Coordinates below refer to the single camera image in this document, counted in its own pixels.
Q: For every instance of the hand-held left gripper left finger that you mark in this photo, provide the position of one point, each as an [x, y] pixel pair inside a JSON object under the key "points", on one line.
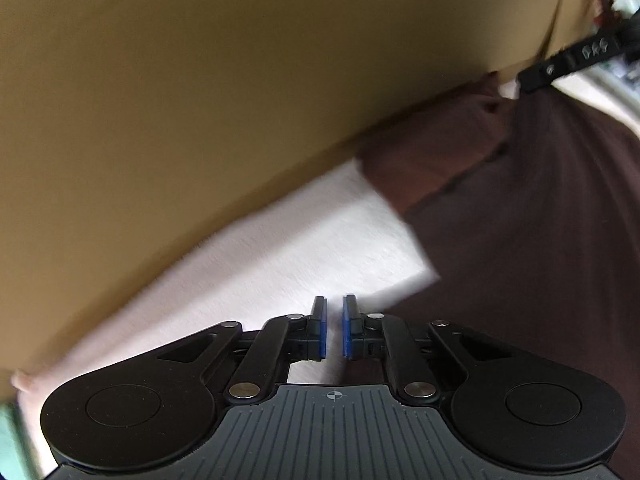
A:
{"points": [[318, 330]]}

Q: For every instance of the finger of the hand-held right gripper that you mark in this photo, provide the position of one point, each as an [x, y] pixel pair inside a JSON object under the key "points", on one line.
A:
{"points": [[565, 62]]}

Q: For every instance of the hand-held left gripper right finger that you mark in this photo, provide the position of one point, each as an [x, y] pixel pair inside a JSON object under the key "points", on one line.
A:
{"points": [[348, 330]]}

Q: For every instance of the brown pants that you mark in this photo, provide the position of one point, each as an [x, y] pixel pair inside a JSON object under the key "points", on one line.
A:
{"points": [[525, 210]]}

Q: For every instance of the pink towel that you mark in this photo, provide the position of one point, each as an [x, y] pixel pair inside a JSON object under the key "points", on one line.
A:
{"points": [[280, 260]]}

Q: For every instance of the large cardboard box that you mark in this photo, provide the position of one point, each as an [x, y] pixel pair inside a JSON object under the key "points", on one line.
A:
{"points": [[225, 85]]}

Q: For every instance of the teal cloth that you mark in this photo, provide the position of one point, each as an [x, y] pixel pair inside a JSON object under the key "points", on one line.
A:
{"points": [[10, 440]]}

